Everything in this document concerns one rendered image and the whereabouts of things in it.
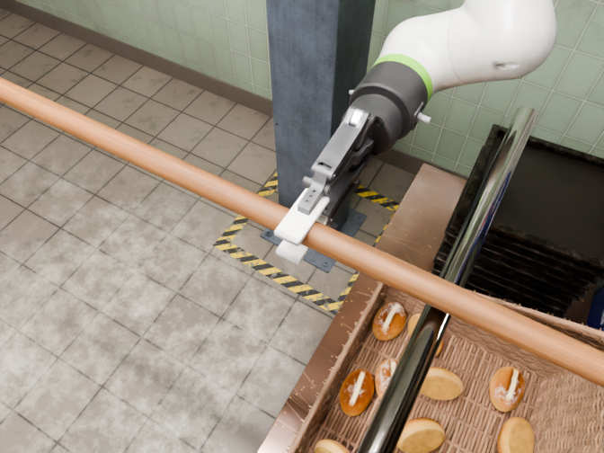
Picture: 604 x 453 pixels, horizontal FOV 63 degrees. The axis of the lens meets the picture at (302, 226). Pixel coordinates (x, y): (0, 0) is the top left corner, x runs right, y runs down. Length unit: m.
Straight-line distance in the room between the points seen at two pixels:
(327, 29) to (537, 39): 0.64
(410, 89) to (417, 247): 0.70
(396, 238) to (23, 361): 1.34
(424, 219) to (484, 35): 0.75
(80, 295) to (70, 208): 0.43
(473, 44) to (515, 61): 0.06
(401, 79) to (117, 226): 1.66
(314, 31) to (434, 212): 0.56
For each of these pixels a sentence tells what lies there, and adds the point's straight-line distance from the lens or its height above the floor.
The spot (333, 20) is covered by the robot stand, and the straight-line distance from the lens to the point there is 1.21.
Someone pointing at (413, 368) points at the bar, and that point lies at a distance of 0.50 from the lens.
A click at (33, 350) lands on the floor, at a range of 1.99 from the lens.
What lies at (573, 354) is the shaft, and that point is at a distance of 0.52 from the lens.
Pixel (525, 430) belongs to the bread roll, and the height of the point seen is 0.64.
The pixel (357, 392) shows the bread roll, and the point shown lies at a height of 0.64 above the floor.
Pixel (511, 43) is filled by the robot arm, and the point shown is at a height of 1.29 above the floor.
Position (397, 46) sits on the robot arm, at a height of 1.24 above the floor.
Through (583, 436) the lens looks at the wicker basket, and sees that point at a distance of 1.05.
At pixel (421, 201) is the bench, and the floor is 0.58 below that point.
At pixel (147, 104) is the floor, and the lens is 2.62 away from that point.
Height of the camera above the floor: 1.64
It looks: 55 degrees down
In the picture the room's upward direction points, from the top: straight up
